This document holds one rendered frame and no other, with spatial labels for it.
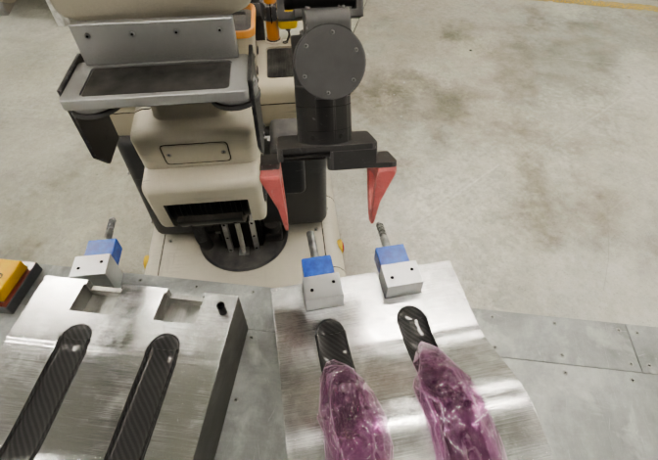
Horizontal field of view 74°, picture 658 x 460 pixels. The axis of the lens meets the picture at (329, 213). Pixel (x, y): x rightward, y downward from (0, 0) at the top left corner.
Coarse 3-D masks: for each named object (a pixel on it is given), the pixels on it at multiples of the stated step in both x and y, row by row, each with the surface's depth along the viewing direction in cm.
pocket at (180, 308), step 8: (168, 296) 56; (176, 296) 57; (184, 296) 57; (160, 304) 54; (168, 304) 57; (176, 304) 57; (184, 304) 57; (192, 304) 57; (200, 304) 57; (160, 312) 55; (168, 312) 56; (176, 312) 56; (184, 312) 56; (192, 312) 56; (168, 320) 56; (176, 320) 56; (184, 320) 56; (192, 320) 56
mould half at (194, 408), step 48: (48, 288) 56; (144, 288) 56; (48, 336) 51; (96, 336) 51; (144, 336) 51; (192, 336) 51; (240, 336) 58; (0, 384) 48; (96, 384) 48; (192, 384) 48; (0, 432) 45; (48, 432) 45; (96, 432) 45; (192, 432) 45
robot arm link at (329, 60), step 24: (360, 0) 40; (312, 24) 33; (336, 24) 33; (312, 48) 34; (336, 48) 34; (360, 48) 34; (312, 72) 34; (336, 72) 34; (360, 72) 35; (336, 96) 35
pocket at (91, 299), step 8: (88, 280) 57; (88, 288) 57; (96, 288) 57; (104, 288) 57; (112, 288) 57; (80, 296) 56; (88, 296) 57; (96, 296) 58; (104, 296) 58; (112, 296) 58; (72, 304) 54; (80, 304) 56; (88, 304) 57; (96, 304) 57; (104, 304) 57; (112, 304) 57; (96, 312) 56; (104, 312) 56
